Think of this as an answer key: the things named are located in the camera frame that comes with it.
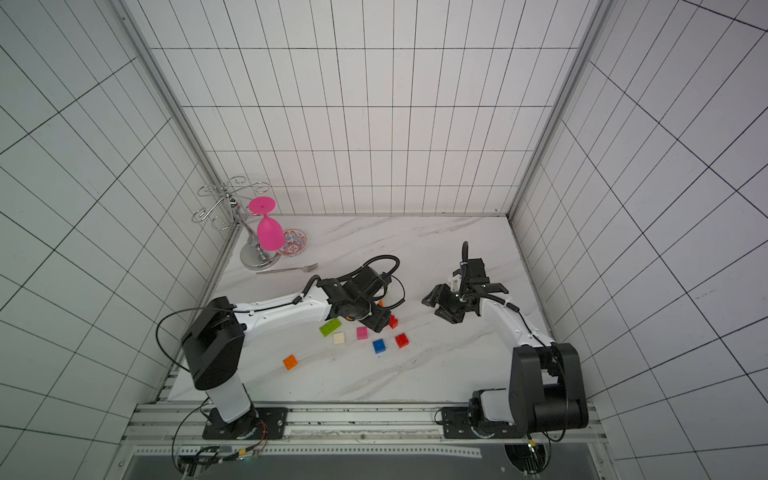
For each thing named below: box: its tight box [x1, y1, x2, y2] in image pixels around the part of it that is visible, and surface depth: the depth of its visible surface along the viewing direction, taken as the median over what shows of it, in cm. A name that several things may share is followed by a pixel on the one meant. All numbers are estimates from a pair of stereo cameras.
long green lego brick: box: [319, 318, 342, 337], surface depth 90 cm
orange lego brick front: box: [283, 354, 298, 371], surface depth 84 cm
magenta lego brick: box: [356, 327, 369, 340], surface depth 89 cm
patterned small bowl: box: [276, 229, 308, 257], surface depth 111 cm
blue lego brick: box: [372, 339, 386, 354], surface depth 87 cm
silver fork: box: [256, 263, 318, 275], surface depth 106 cm
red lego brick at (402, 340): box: [395, 333, 410, 349], surface depth 87 cm
